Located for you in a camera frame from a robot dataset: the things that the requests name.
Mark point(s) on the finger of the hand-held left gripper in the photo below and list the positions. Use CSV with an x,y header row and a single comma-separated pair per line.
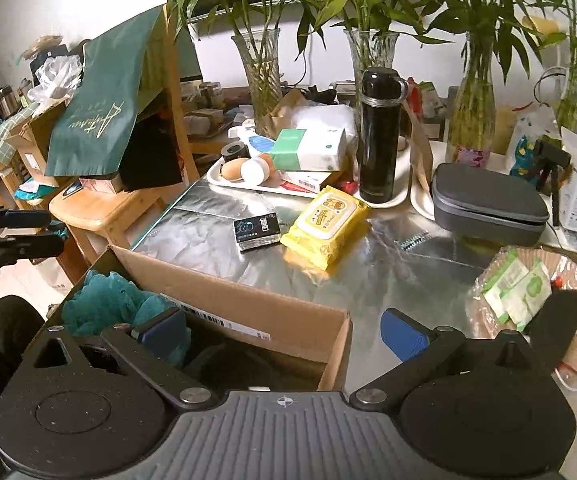
x,y
23,250
18,220

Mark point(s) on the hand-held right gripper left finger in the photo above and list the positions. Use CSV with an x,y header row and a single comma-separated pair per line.
x,y
166,332

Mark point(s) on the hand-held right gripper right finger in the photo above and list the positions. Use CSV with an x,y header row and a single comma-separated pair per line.
x,y
403,335

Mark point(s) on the teal mesh bath pouf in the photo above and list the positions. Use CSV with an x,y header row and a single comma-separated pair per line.
x,y
103,300

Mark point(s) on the cardboard box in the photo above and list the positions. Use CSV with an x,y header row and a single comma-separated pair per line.
x,y
248,300

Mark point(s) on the open cardboard carton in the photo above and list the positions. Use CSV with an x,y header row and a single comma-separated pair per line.
x,y
36,145

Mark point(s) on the wooden chair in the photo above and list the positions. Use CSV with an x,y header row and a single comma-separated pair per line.
x,y
103,210

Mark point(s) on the person's leg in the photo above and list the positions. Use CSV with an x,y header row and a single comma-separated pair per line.
x,y
3,350

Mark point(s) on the green white wipe packet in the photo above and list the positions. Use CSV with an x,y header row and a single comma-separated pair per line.
x,y
501,285
531,295

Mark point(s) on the small black box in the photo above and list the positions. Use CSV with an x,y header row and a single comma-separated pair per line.
x,y
257,232

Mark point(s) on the yellow wet wipes pack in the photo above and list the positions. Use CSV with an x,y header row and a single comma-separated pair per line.
x,y
326,220

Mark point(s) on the green paper bag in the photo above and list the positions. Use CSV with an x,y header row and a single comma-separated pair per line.
x,y
103,105

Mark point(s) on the white plastic bag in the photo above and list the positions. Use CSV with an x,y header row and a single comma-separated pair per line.
x,y
58,77

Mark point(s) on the black plush pad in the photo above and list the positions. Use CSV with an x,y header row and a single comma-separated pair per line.
x,y
556,325

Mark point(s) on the grey zip case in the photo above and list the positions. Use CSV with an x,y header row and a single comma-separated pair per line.
x,y
488,200

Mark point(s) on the white rectangular tray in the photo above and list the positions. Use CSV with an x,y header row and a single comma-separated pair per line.
x,y
248,187

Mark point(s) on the brown egg-shaped sponge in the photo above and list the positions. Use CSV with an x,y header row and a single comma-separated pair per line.
x,y
233,169

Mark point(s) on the white round puff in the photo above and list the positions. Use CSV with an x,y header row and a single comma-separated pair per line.
x,y
256,172

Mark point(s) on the brown paper bag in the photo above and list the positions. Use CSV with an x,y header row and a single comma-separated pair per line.
x,y
418,150

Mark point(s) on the black thermos bottle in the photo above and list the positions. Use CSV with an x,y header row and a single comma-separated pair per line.
x,y
381,150

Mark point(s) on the black tape roll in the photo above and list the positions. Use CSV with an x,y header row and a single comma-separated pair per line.
x,y
235,151

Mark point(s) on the green white tissue box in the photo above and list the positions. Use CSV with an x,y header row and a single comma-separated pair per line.
x,y
308,150

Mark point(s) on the blue patterned bag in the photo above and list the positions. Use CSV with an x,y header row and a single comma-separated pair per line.
x,y
523,155

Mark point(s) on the bamboo vase with purple label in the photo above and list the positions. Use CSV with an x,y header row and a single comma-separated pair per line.
x,y
471,120

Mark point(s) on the small black tripod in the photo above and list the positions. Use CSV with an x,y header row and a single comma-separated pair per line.
x,y
551,160

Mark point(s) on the red white carton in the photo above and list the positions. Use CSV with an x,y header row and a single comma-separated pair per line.
x,y
428,102

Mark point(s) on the crumpled brown paper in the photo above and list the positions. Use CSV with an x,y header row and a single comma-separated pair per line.
x,y
281,110

